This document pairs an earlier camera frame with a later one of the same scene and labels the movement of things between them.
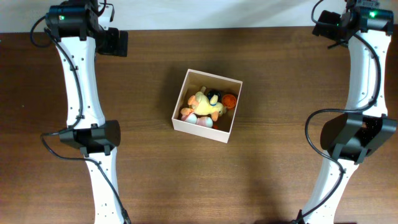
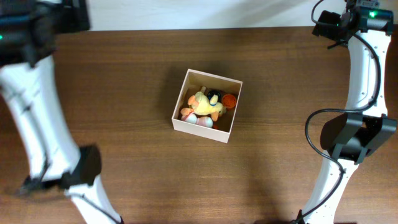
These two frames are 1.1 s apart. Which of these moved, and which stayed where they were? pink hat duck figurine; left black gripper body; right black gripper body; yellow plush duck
Moved: left black gripper body
Stayed: yellow plush duck; pink hat duck figurine; right black gripper body
